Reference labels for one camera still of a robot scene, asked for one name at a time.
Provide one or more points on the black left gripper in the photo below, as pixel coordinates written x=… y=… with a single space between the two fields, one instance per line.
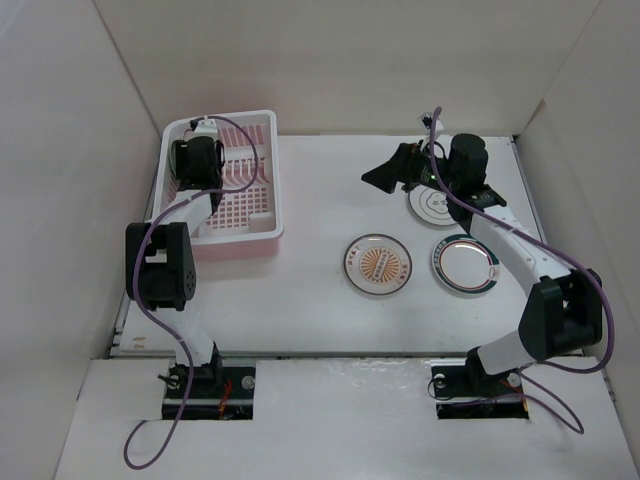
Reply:
x=182 y=161

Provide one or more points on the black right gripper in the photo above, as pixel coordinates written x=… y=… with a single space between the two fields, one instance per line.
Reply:
x=400 y=168

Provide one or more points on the white plate grey rim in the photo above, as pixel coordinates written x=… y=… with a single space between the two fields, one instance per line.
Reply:
x=430 y=206

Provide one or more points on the blue floral plate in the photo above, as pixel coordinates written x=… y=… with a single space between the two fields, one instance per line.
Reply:
x=171 y=162

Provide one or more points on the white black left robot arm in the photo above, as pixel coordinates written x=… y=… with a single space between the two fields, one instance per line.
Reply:
x=159 y=263

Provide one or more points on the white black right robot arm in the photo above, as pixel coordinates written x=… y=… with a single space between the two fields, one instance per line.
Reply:
x=563 y=310

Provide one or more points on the white pink dish rack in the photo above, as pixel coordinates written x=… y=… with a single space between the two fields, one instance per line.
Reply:
x=249 y=220

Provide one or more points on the orange sunburst plate near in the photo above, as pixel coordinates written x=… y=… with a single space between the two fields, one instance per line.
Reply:
x=377 y=264

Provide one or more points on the green red rimmed plate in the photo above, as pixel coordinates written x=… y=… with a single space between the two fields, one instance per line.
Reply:
x=465 y=265

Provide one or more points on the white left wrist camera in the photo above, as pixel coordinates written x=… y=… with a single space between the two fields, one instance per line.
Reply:
x=204 y=126

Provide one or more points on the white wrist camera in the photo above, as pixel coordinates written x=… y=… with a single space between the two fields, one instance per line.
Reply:
x=204 y=126
x=426 y=121

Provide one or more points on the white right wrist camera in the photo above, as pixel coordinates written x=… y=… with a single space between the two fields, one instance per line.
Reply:
x=426 y=121

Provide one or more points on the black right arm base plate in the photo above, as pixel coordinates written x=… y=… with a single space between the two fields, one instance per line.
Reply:
x=459 y=396

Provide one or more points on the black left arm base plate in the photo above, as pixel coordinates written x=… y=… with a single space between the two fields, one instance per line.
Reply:
x=232 y=399

